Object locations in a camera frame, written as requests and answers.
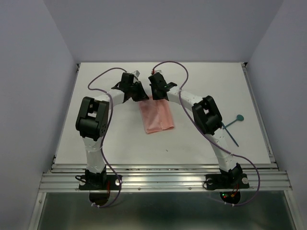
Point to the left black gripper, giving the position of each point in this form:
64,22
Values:
142,95

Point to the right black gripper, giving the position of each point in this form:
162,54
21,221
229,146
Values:
155,97

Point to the pink satin napkin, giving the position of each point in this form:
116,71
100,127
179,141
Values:
156,115

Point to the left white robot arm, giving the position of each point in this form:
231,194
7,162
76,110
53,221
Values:
92,123

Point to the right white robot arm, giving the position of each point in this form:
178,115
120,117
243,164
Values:
207,119

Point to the teal plastic spoon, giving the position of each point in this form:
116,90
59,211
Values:
238,118

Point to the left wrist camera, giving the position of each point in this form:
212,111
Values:
136,73

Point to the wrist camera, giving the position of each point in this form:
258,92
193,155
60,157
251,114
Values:
136,73
157,71

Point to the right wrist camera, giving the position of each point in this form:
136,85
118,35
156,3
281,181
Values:
157,71

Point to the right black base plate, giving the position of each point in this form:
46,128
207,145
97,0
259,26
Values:
218,181

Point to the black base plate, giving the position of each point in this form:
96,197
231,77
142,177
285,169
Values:
110,183
218,181

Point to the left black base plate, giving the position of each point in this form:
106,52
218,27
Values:
110,183

